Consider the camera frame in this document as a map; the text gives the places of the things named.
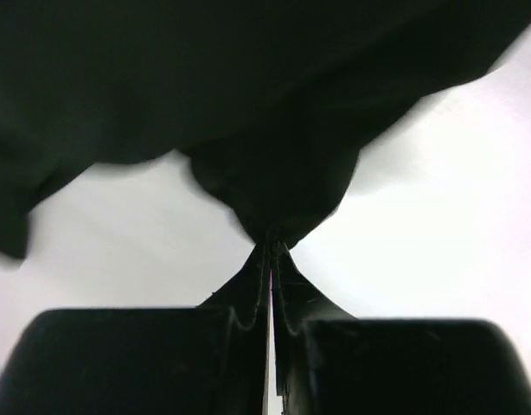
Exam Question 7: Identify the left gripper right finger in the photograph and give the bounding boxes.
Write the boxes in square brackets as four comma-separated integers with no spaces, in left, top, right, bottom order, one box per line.
[271,245,531,415]

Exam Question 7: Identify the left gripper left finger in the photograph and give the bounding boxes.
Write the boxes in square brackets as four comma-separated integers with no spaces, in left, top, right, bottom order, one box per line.
[0,245,270,415]

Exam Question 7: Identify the black t shirt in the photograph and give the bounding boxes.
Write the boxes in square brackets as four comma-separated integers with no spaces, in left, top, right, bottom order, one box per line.
[0,0,531,261]

